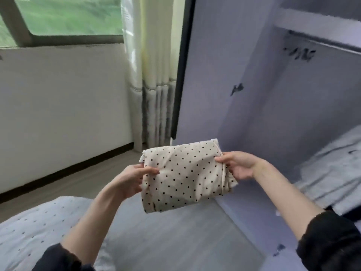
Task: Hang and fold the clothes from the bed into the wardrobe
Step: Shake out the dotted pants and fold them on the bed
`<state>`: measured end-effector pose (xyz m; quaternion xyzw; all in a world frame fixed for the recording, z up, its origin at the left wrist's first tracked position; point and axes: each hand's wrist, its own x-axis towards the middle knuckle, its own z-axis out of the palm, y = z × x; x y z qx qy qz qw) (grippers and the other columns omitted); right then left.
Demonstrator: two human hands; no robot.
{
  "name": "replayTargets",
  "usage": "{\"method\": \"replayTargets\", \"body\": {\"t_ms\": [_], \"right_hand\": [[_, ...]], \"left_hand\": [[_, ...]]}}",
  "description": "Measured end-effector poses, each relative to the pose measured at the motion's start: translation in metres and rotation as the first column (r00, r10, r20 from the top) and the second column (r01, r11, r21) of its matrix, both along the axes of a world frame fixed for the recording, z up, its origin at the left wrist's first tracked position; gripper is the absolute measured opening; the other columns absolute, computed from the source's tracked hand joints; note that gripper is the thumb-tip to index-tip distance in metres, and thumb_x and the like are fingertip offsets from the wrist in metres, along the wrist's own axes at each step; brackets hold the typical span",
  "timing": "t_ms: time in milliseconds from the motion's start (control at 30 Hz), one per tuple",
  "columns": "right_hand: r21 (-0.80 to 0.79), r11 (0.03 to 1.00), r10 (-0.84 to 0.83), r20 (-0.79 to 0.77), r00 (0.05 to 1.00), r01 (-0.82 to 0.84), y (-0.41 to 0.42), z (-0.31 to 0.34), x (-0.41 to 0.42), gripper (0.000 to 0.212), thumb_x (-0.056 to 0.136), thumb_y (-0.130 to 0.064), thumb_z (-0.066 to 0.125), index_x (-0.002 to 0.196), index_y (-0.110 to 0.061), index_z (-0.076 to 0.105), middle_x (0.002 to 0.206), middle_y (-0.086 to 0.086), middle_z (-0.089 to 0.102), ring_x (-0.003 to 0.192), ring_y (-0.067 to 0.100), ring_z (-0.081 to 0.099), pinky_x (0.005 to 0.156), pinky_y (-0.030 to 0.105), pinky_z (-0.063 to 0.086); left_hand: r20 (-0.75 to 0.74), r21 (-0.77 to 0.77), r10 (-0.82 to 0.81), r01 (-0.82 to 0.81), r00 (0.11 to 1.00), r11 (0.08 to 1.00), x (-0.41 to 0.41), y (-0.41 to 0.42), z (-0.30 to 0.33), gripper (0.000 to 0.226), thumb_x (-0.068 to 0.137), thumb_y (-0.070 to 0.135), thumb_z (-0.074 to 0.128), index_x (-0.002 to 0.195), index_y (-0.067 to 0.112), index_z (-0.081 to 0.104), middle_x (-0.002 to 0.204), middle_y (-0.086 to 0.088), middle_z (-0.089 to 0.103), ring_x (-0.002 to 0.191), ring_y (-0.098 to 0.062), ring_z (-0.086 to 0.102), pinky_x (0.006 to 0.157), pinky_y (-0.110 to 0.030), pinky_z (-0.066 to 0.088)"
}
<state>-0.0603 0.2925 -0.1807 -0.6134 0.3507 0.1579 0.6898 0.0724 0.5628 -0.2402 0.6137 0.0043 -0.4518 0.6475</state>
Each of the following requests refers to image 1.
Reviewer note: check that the cluster of metal clips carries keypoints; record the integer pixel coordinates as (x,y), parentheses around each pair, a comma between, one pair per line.
(302,53)

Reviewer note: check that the white dotted bed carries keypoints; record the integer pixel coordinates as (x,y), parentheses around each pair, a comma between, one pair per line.
(39,234)

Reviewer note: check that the dark framed window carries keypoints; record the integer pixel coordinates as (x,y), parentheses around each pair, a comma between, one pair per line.
(62,39)

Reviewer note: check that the person's right forearm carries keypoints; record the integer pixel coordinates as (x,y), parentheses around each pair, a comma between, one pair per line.
(293,200)

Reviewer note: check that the person's right hand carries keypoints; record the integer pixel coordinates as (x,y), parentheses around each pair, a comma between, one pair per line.
(240,163)

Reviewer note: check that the cream polka dot pants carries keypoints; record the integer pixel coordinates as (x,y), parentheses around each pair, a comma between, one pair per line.
(180,175)

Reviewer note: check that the light grey wardrobe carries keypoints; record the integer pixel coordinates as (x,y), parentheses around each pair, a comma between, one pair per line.
(225,65)

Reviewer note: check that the person's left hand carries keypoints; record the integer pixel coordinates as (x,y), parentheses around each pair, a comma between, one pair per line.
(131,180)

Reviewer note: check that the grey wardrobe shelf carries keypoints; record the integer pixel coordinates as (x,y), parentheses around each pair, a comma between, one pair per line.
(321,25)

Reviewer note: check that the person's left forearm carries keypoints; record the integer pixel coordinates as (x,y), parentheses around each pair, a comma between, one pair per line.
(93,223)

